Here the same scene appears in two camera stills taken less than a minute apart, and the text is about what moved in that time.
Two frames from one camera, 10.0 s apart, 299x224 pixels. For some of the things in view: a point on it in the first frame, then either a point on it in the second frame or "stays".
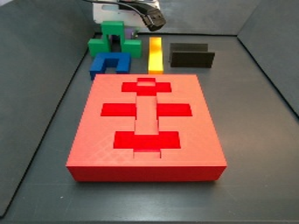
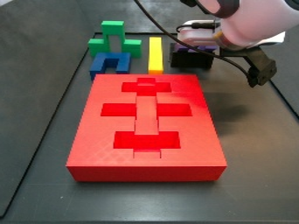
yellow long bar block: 156,58 stays
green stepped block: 101,45 stays
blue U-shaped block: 121,60 stays
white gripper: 109,12 → 205,32
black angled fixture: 192,55 stays
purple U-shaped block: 129,31 → 182,48
